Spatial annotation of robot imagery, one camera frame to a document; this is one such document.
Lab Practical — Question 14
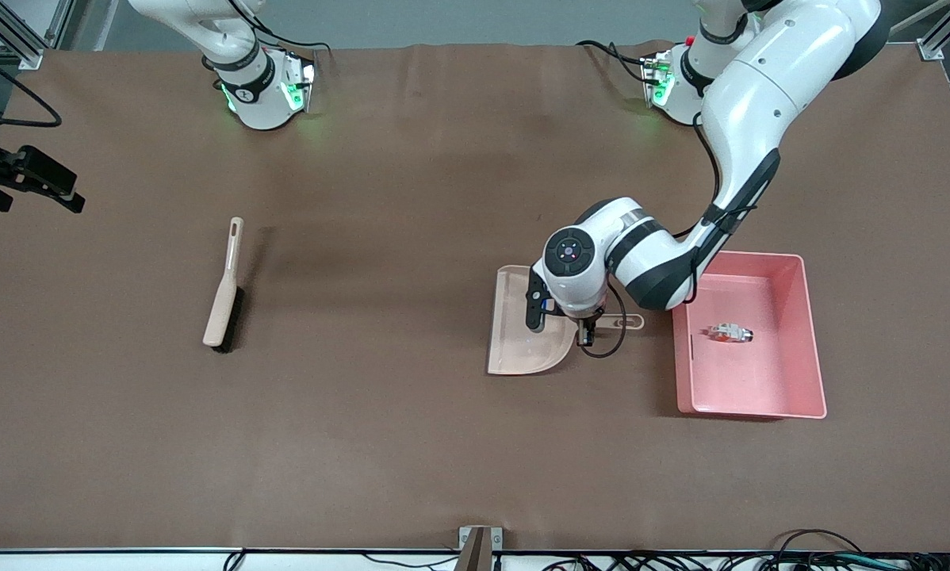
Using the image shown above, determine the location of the beige plastic dustpan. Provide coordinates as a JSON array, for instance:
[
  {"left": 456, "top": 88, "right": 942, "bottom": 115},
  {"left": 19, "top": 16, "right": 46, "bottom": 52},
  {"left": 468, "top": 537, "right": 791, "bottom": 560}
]
[{"left": 487, "top": 266, "right": 645, "bottom": 376}]

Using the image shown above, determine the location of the pink plastic bin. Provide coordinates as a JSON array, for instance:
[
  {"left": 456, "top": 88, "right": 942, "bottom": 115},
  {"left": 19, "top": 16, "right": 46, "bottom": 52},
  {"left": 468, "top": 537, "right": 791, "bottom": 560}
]
[{"left": 672, "top": 251, "right": 828, "bottom": 420}]

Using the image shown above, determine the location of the brown table cover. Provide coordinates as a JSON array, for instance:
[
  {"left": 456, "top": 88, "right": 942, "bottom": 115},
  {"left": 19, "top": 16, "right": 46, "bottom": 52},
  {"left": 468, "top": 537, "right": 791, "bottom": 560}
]
[{"left": 0, "top": 41, "right": 950, "bottom": 554}]

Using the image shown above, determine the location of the aluminium frame profile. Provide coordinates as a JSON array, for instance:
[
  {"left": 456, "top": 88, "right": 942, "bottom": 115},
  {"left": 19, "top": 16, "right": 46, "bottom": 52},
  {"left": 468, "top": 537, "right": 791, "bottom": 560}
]
[
  {"left": 0, "top": 0, "right": 75, "bottom": 71},
  {"left": 915, "top": 0, "right": 950, "bottom": 61}
]

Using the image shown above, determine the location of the grey metal camera bracket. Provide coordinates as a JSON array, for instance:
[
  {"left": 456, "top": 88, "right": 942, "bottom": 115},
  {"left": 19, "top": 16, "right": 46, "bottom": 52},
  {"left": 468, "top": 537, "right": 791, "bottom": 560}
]
[{"left": 458, "top": 526, "right": 504, "bottom": 571}]

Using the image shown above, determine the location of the long thin black cable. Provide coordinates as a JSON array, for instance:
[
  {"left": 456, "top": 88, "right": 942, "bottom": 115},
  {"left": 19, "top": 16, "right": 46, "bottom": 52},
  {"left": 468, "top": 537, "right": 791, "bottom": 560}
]
[{"left": 362, "top": 554, "right": 462, "bottom": 570}]

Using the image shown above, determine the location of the black looping cable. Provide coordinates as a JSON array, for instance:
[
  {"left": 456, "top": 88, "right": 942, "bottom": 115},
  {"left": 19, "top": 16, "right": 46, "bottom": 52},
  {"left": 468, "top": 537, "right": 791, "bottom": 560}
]
[{"left": 770, "top": 528, "right": 868, "bottom": 556}]

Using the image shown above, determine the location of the teal cable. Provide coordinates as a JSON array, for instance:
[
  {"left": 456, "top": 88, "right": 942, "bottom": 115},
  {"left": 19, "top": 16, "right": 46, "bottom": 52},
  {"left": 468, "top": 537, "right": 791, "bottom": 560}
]
[{"left": 828, "top": 554, "right": 928, "bottom": 569}]

